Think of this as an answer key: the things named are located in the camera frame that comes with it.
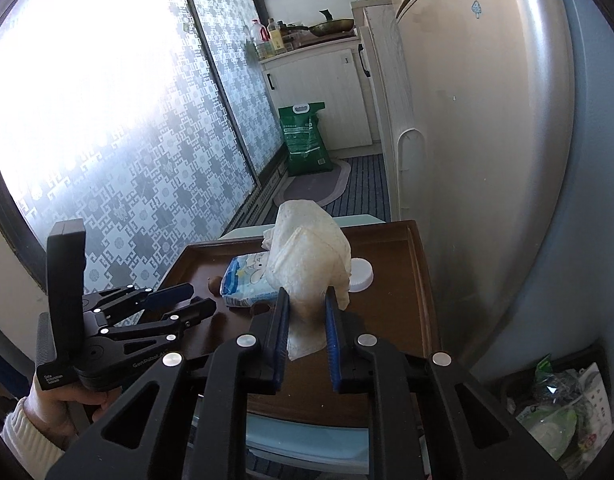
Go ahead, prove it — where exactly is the white sleeve forearm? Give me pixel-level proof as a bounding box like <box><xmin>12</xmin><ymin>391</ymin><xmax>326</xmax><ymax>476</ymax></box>
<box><xmin>0</xmin><ymin>398</ymin><xmax>65</xmax><ymax>480</ymax></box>

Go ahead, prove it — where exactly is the plastic bag of trash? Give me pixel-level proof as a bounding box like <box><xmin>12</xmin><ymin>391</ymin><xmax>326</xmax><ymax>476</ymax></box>
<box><xmin>498</xmin><ymin>344</ymin><xmax>614</xmax><ymax>479</ymax></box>

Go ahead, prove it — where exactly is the white kitchen cabinet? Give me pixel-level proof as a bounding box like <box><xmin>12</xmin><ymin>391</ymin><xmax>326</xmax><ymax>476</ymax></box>
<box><xmin>260</xmin><ymin>14</ymin><xmax>383</xmax><ymax>158</ymax></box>

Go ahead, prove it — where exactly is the person's left hand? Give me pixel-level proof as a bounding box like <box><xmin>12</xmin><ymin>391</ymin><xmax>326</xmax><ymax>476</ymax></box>
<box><xmin>22</xmin><ymin>376</ymin><xmax>121</xmax><ymax>451</ymax></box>

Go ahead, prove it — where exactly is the small brown round item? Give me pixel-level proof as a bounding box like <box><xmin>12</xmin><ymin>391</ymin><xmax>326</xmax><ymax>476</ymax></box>
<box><xmin>207</xmin><ymin>276</ymin><xmax>222</xmax><ymax>297</ymax></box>

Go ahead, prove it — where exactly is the brown wooden tray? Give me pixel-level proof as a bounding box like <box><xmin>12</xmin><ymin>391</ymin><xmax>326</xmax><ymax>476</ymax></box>
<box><xmin>156</xmin><ymin>219</ymin><xmax>440</xmax><ymax>430</ymax></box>

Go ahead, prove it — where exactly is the blue white tissue pack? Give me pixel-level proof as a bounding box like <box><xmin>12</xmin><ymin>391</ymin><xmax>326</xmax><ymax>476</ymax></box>
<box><xmin>220</xmin><ymin>252</ymin><xmax>279</xmax><ymax>309</ymax></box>

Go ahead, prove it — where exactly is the white round lid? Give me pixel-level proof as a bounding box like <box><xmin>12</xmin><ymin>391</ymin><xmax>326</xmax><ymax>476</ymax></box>
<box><xmin>348</xmin><ymin>258</ymin><xmax>374</xmax><ymax>294</ymax></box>

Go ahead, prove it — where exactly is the striped dark floor carpet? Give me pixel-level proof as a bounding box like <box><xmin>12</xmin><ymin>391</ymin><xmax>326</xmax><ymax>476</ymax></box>
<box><xmin>226</xmin><ymin>154</ymin><xmax>393</xmax><ymax>233</ymax></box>

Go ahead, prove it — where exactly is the oval grey floor mat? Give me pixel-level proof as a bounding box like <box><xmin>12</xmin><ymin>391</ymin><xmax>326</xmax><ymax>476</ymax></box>
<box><xmin>273</xmin><ymin>159</ymin><xmax>351</xmax><ymax>207</ymax></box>

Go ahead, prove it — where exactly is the green rice bag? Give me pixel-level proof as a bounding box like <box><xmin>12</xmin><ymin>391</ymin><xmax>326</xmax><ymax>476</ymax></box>
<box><xmin>279</xmin><ymin>102</ymin><xmax>333</xmax><ymax>177</ymax></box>

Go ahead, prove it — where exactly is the frosted patterned sliding door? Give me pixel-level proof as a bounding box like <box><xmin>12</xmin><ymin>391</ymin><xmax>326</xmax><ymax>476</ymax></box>
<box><xmin>0</xmin><ymin>0</ymin><xmax>282</xmax><ymax>292</ymax></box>

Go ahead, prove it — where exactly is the yellow oil bottle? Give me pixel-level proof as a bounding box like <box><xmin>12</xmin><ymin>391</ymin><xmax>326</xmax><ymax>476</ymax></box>
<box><xmin>267</xmin><ymin>18</ymin><xmax>286</xmax><ymax>55</ymax></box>

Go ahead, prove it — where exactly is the oil bottle red label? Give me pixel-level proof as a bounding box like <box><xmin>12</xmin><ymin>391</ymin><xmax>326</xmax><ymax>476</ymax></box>
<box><xmin>250</xmin><ymin>18</ymin><xmax>274</xmax><ymax>60</ymax></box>

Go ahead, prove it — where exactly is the frying pan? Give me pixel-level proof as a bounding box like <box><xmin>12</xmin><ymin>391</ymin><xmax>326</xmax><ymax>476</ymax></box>
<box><xmin>281</xmin><ymin>9</ymin><xmax>354</xmax><ymax>37</ymax></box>

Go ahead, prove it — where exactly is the white refrigerator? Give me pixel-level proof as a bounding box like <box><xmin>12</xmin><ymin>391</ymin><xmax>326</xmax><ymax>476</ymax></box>
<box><xmin>396</xmin><ymin>0</ymin><xmax>614</xmax><ymax>380</ymax></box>

